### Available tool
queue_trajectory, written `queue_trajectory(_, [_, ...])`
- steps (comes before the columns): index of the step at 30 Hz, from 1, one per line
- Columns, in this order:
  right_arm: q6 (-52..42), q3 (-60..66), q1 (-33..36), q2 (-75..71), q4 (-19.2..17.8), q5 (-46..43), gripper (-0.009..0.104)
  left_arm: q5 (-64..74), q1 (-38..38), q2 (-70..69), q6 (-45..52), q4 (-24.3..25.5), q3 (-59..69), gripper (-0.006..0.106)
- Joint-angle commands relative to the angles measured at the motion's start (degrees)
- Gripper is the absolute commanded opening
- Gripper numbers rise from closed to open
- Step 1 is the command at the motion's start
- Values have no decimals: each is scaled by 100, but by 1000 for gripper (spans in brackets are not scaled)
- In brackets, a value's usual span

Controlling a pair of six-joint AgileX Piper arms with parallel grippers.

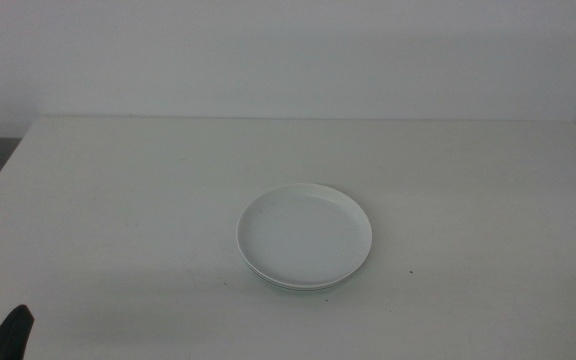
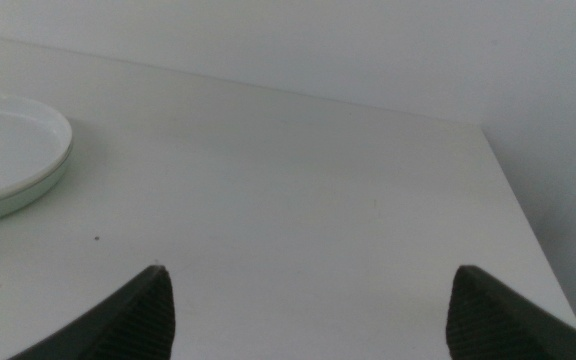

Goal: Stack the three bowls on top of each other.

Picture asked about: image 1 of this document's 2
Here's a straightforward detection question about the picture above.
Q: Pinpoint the grey shallow plastic bowl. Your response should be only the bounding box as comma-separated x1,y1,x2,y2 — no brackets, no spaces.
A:
247,267,362,291

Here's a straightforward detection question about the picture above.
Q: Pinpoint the white shallow plastic bowl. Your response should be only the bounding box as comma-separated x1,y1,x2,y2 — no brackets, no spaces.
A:
235,182,374,290

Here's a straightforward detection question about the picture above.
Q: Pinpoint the pale green shallow plastic bowl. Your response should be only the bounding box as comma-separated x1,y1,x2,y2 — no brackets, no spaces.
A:
250,269,359,293

